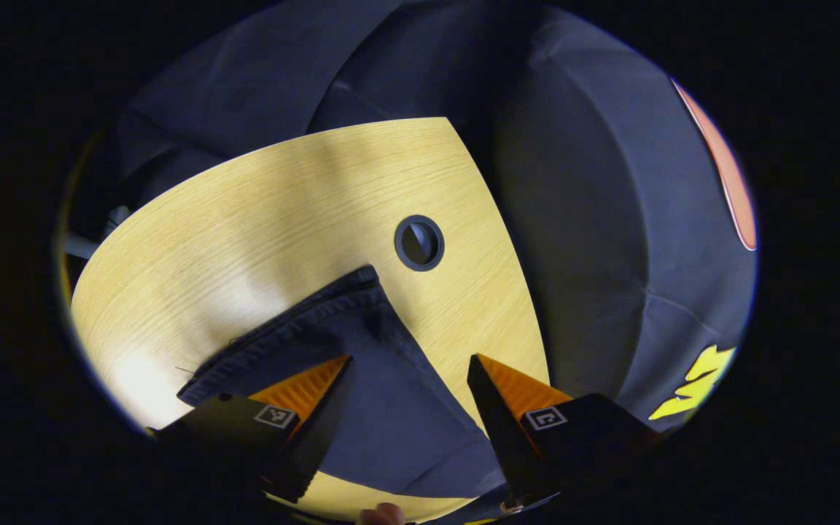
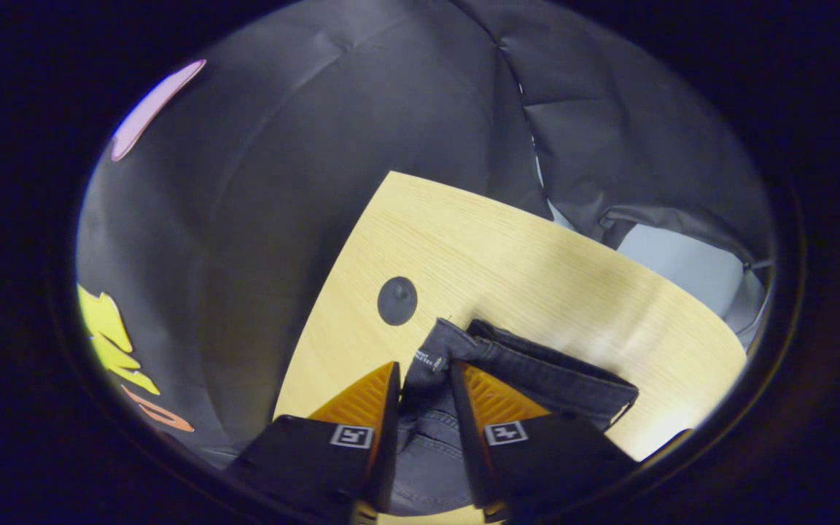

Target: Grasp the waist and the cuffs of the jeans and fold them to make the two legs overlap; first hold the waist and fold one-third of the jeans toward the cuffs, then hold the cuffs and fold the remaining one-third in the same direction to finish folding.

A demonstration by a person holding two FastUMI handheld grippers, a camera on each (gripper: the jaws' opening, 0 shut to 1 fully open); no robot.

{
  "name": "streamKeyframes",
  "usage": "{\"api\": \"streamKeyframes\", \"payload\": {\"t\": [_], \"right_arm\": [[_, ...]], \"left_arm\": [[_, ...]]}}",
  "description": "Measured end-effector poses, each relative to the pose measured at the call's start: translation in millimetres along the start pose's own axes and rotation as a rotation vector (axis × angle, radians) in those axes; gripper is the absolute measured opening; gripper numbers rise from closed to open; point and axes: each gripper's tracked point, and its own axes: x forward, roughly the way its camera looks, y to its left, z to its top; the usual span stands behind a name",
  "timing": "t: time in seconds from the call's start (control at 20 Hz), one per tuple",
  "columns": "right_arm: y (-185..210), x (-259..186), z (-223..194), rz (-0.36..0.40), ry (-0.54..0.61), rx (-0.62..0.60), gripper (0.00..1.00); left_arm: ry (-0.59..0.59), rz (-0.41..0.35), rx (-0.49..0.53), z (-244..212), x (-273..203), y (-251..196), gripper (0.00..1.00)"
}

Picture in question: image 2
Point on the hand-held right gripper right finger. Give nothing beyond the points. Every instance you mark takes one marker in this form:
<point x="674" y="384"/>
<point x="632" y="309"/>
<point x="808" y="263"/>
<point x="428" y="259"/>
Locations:
<point x="469" y="452"/>

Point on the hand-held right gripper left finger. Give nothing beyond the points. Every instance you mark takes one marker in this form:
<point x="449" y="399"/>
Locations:
<point x="387" y="452"/>

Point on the dark jeans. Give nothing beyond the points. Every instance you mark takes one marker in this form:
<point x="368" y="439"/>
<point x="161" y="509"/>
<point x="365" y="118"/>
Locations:
<point x="522" y="364"/>

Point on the black backdrop cloth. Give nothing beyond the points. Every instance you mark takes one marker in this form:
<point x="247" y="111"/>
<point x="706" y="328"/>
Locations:
<point x="281" y="146"/>

